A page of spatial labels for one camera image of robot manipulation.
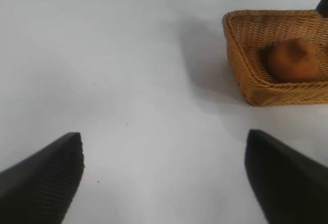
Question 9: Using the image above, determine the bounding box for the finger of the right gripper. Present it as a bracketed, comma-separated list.
[315, 0, 328, 18]

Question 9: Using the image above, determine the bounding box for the brown bread roll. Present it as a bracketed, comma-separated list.
[259, 38, 319, 83]

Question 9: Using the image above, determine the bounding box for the tan woven wicker basket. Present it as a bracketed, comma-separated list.
[222, 9, 328, 107]

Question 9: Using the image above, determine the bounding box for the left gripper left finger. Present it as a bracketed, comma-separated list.
[0, 131, 85, 224]

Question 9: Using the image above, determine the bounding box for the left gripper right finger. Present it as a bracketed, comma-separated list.
[244, 129, 328, 224]

